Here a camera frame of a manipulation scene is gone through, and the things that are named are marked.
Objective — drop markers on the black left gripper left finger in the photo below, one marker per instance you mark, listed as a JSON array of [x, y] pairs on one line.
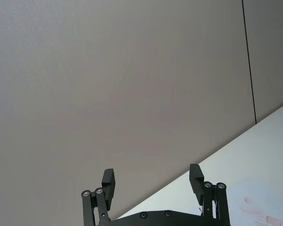
[[107, 186]]

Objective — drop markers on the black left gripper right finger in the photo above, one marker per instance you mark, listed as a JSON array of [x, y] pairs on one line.
[[196, 186]]

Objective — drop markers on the plain pale wall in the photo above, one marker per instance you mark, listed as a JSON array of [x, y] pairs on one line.
[[250, 160]]

